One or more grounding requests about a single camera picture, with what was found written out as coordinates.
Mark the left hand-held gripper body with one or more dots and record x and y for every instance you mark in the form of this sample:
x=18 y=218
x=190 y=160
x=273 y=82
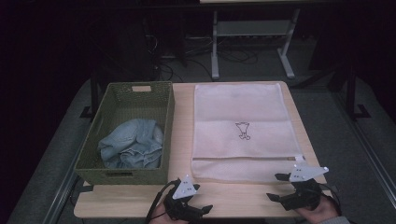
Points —
x=182 y=207

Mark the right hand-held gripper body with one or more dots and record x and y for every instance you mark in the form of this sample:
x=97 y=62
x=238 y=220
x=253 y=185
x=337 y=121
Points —
x=303 y=196

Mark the green woven basket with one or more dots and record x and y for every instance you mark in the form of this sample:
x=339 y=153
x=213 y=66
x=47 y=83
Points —
x=124 y=178

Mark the light blue denim jeans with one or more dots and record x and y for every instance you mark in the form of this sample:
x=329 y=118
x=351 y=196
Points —
x=130 y=143

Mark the white mesh laundry bag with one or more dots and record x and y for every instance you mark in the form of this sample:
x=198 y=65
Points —
x=243 y=105

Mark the person's left hand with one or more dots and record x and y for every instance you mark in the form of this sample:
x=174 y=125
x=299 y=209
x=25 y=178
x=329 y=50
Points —
x=160 y=216

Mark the person's right hand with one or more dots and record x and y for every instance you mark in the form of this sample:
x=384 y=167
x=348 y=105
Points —
x=323 y=211

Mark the black metal stand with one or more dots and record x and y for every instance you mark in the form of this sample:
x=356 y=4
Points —
x=351 y=93
x=94 y=93

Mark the metal floor rail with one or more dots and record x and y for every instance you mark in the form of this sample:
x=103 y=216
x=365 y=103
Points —
x=367 y=143
x=62 y=199

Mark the white metal frame desk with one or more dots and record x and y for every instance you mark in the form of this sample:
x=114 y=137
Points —
x=252 y=28

